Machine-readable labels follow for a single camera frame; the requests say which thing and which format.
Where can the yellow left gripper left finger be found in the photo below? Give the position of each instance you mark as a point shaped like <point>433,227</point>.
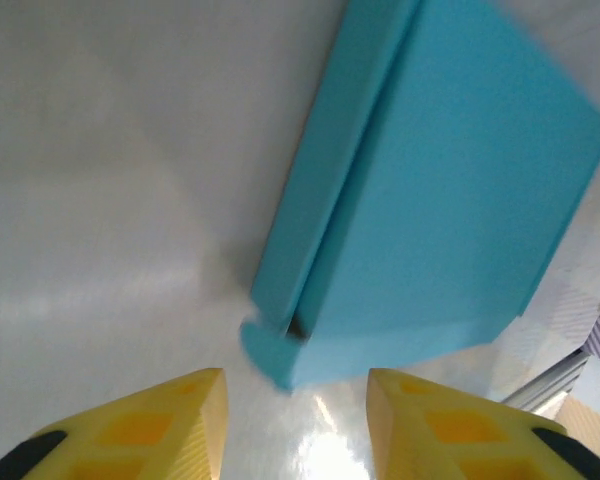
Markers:
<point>140,435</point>

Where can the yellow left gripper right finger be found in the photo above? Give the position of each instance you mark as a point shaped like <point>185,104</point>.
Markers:
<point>455,435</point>

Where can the blue paper box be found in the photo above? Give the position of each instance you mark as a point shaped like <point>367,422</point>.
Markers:
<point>455,200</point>

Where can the aluminium side rail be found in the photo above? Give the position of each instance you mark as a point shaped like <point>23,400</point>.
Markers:
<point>550,382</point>

